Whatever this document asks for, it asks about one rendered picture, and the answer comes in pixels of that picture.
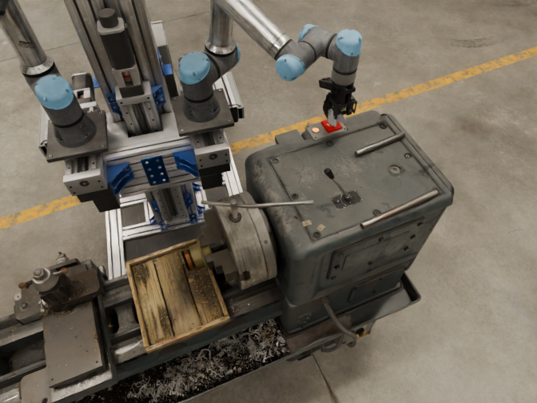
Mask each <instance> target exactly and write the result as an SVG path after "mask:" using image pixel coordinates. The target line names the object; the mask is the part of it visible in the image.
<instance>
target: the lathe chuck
mask: <svg viewBox="0 0 537 403"><path fill-rule="evenodd" d="M233 198H236V199H237V203H239V204H244V202H243V201H242V200H241V198H240V197H239V195H237V194H234V195H232V196H229V197H226V198H222V199H220V200H217V201H215V202H229V203H230V200H231V199H233ZM213 207H214V209H215V211H216V214H217V219H218V221H219V224H220V227H221V231H222V233H223V236H224V239H222V240H221V244H225V243H226V244H227V246H228V249H229V252H230V254H231V257H232V259H233V261H234V264H235V266H236V268H237V271H238V273H239V274H243V272H244V271H246V270H247V272H249V279H248V280H246V281H245V280H243V281H241V280H240V278H238V279H235V280H236V282H237V284H238V286H239V287H240V289H246V288H248V287H250V286H253V285H256V284H259V283H261V282H263V281H267V279H268V271H267V266H266V262H265V256H264V253H263V250H262V247H261V243H260V240H259V237H258V235H257V232H256V229H255V226H254V224H253V221H252V218H251V217H250V215H249V212H248V210H247V208H238V213H239V214H240V216H241V218H240V220H239V221H232V220H230V215H231V207H229V206H220V205H211V208H213Z"/></svg>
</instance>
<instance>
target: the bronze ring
mask: <svg viewBox="0 0 537 403"><path fill-rule="evenodd" d="M181 253H182V256H183V258H184V261H185V265H186V267H187V269H188V271H192V270H194V269H196V268H197V269H201V268H204V267H206V268H207V267H208V266H207V264H206V263H207V262H206V260H205V256H208V255H210V254H212V252H211V249H210V248H209V245H204V246H200V245H199V242H198V241H197V244H194V245H191V246H189V249H183V250H182V251H181Z"/></svg>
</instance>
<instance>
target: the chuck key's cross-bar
mask: <svg viewBox="0 0 537 403"><path fill-rule="evenodd" d="M201 204H202V205H220V206H229V207H231V205H230V203H229V202H220V201H202V200H201ZM289 205H313V200H311V201H288V202H275V203H263V204H251V205H248V204H239V203H237V207H238V208H249V209H250V208H264V207H276V206H289Z"/></svg>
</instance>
